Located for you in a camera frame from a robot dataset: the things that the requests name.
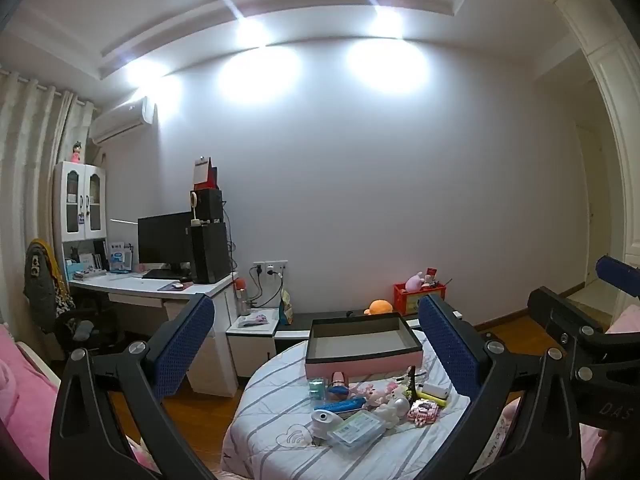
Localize white wardrobe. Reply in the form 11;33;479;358
552;0;640;311

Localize small round stand lamp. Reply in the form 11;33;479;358
188;191;209;228

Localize white astronaut figure silver helmet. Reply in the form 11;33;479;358
375;394;412;430

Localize white round gadget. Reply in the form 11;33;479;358
311;409;347;446

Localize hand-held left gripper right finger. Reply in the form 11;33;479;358
417;292;584;480

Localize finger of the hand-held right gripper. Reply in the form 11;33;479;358
527;286;607;361
596;254;640;302

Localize white desk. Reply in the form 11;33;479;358
67;271;240;398

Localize white air conditioner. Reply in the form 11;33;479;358
89;96;157;147

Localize black computer monitor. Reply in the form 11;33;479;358
137;211;195;279

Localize red printed crate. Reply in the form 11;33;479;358
393;282;447;317

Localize black speaker box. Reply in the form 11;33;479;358
195;187;224;224

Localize pink storage box black rim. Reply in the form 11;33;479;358
305;312;425;380

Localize blue ridged plastic case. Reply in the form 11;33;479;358
315;396;369;414

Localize blue white book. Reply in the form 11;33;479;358
109;241;134;274

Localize black power cable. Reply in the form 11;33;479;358
248;265;286;309

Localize clear plastic case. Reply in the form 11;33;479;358
327;410;387;454

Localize striped white bedspread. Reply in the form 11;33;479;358
222;332;506;480

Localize black office chair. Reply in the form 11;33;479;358
25;239;120;363

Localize white glass door cabinet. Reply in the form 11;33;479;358
52;161;109;281

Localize white bedside cabinet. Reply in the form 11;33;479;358
226;307;282;379

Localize red desk calendar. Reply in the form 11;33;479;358
194;156;220;191

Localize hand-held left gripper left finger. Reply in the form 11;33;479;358
49;292;217;480

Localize blue yellow snack bag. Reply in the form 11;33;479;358
277;287;296;326

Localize beige curtain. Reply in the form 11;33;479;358
0;67;97;331

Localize black speakers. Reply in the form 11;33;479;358
190;222;232;285

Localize grey yellow jacket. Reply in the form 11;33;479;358
24;239;77;333

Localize ceiling spotlight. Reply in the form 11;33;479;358
235;17;271;47
372;7;404;37

